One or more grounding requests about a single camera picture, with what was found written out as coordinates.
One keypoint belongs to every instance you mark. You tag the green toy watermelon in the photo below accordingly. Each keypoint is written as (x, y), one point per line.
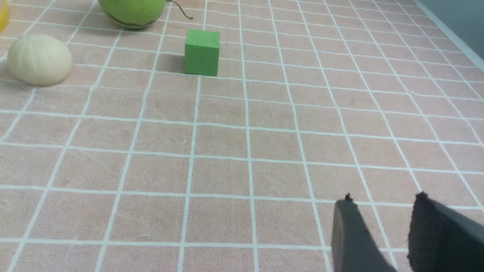
(136, 14)

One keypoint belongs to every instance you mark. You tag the green foam cube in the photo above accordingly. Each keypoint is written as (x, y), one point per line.
(202, 51)

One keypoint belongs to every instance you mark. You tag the pink checkered tablecloth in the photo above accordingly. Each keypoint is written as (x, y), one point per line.
(131, 164)

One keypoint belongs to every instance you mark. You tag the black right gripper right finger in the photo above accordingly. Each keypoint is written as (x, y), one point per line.
(441, 239)

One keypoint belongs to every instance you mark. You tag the white steamed bun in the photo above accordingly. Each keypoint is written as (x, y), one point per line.
(39, 60)

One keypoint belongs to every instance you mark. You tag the yellow bamboo steamer tray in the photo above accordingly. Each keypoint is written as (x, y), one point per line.
(4, 15)

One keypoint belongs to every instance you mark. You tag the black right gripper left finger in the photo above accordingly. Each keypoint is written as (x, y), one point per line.
(353, 247)

